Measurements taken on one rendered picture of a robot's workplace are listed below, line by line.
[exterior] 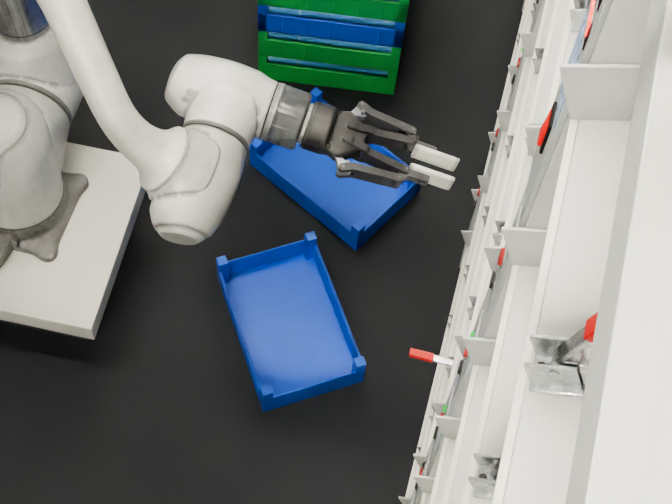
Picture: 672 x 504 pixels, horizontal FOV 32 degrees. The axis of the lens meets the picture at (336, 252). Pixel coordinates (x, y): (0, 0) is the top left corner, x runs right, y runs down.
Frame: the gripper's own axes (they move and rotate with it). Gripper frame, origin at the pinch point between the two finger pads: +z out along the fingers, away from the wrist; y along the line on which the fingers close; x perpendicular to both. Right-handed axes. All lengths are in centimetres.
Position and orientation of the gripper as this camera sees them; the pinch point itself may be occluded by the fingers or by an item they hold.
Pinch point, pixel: (433, 167)
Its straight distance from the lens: 176.1
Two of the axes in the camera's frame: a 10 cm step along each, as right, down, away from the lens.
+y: -2.5, 8.4, -4.8
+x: 2.1, -4.4, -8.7
